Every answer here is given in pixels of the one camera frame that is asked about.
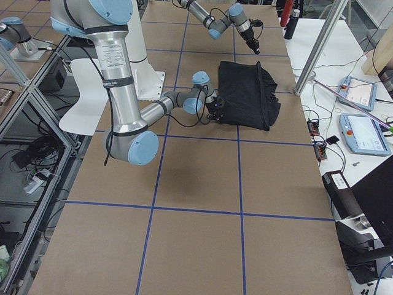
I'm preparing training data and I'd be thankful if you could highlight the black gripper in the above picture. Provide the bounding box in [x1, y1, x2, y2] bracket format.
[204, 96, 225, 122]
[241, 27, 260, 55]

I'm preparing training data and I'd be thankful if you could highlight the black graphic t-shirt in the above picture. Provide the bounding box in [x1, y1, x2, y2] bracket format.
[219, 61, 281, 131]

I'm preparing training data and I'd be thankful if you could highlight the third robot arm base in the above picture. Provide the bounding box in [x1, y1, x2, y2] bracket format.
[1, 17, 45, 62]

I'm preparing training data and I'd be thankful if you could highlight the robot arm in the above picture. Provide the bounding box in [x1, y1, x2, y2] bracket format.
[51, 1, 218, 165]
[177, 1, 263, 55]

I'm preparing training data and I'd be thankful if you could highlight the black bottle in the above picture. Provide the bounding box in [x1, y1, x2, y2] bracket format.
[284, 9, 300, 40]

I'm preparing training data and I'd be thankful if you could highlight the red bottle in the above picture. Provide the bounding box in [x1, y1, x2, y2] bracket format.
[280, 0, 294, 28]

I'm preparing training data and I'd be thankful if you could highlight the upper teach pendant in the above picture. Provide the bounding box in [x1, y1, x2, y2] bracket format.
[338, 76, 377, 111]

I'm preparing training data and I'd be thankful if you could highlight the teach pendant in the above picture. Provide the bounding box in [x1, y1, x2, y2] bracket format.
[338, 76, 377, 111]
[339, 114, 391, 156]

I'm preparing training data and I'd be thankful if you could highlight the white chair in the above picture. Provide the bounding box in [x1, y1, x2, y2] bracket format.
[59, 58, 107, 136]

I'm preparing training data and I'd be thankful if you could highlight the lower teach pendant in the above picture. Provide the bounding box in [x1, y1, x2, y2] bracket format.
[339, 114, 391, 156]

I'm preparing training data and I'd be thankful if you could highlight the black monitor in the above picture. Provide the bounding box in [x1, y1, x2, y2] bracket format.
[352, 157, 393, 245]

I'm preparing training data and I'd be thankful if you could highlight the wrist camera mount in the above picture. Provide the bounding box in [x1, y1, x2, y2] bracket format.
[249, 18, 263, 31]

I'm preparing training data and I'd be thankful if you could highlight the aluminium frame post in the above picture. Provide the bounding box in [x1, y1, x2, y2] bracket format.
[294, 0, 349, 96]

